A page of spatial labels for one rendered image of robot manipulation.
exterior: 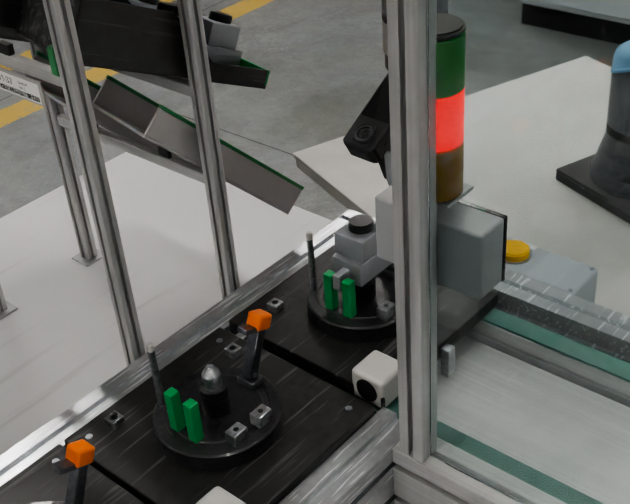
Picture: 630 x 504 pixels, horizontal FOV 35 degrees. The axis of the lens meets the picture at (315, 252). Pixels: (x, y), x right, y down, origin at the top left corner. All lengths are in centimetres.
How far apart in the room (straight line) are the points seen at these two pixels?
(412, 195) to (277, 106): 315
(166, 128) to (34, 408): 41
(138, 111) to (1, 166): 255
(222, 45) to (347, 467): 56
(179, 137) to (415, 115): 48
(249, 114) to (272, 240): 239
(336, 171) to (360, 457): 79
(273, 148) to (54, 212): 201
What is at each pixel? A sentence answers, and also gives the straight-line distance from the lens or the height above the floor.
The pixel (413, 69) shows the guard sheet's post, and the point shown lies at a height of 140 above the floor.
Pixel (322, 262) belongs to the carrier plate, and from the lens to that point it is 132.
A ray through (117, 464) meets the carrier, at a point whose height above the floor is 97.
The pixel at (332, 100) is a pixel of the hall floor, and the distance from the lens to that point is 400.
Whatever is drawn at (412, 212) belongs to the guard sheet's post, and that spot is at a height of 126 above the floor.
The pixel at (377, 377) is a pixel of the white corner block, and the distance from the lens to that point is 110.
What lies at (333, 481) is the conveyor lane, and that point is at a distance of 105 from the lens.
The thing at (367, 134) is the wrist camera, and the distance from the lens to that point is 112.
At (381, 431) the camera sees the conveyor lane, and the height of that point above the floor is 96.
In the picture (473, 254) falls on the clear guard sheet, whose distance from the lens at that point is 86.
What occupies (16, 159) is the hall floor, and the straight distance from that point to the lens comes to 390.
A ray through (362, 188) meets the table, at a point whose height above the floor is 86.
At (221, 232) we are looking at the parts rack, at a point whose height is 104.
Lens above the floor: 172
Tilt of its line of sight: 34 degrees down
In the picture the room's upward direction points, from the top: 5 degrees counter-clockwise
